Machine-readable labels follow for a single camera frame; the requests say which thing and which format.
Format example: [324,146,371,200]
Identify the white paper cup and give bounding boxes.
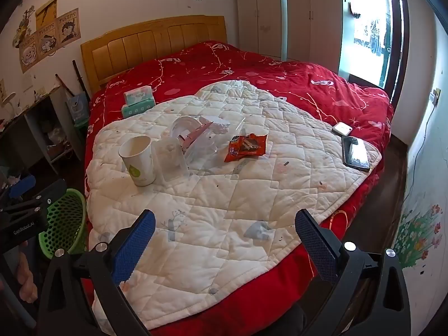
[118,135,157,187]

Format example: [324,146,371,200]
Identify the red snack wrapper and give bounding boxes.
[224,133,268,163]

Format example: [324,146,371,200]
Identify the pale green tissue pack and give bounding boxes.
[123,86,155,107]

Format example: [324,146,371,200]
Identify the cartoon wall posters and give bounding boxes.
[14,0,82,74]

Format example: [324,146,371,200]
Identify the teal tissue pack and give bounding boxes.
[121,99,156,118]

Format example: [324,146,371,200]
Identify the crumpled white paper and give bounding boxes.
[201,115,230,134]

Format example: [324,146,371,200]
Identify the grey side desk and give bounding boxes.
[0,84,83,176]

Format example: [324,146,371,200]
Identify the wooden bed headboard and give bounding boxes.
[80,15,228,95]

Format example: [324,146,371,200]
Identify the dark brown door frame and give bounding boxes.
[381,0,410,106]

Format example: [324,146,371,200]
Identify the clear rectangular plastic container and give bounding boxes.
[154,136,190,183]

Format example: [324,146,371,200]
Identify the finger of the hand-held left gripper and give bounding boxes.
[16,178,67,214]
[8,174,36,199]

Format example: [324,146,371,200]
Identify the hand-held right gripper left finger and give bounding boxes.
[37,209,156,336]

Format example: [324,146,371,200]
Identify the thin wall cable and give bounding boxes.
[402,101,436,200]

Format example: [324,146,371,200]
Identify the pink paper packet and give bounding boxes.
[180,121,214,149]

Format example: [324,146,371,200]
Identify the flower wall sticker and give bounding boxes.
[392,203,445,270]

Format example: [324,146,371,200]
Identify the dark wooden stick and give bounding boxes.
[72,60,92,101]

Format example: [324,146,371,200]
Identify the white quilted blanket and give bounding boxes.
[85,80,383,330]

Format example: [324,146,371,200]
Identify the green plastic mesh basket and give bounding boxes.
[38,188,88,260]

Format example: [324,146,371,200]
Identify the white wardrobe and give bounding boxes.
[235,0,344,62]

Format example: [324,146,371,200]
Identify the person's left hand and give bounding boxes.
[17,240,38,303]

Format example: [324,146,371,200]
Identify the black phone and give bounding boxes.
[341,135,371,172]

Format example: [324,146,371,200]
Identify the red printed blanket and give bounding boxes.
[84,41,394,330]

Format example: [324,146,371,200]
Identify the bright window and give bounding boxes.
[338,0,391,88]

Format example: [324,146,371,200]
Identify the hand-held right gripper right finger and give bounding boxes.
[295,209,412,336]

